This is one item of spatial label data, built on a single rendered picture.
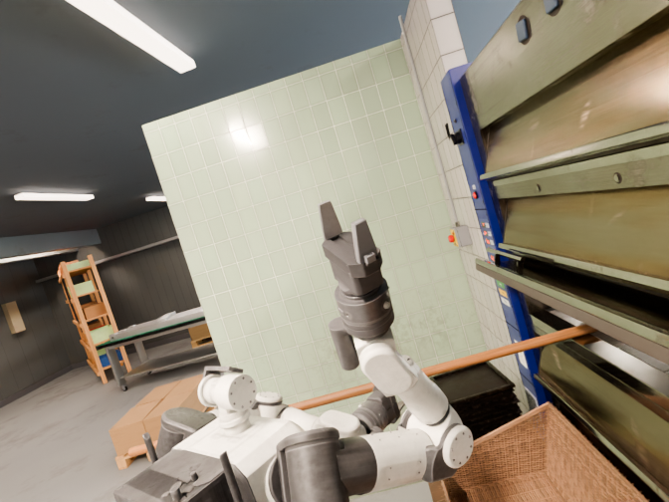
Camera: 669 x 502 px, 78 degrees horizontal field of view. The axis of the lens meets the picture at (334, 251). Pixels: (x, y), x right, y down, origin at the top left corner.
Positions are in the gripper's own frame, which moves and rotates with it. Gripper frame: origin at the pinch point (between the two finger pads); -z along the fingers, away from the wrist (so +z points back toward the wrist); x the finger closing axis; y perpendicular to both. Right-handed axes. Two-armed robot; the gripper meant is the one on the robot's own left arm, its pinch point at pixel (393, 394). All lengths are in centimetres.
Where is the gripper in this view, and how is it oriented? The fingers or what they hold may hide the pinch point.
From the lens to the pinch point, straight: 131.3
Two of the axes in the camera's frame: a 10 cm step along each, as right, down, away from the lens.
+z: -6.0, 2.5, -7.6
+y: 7.4, -1.8, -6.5
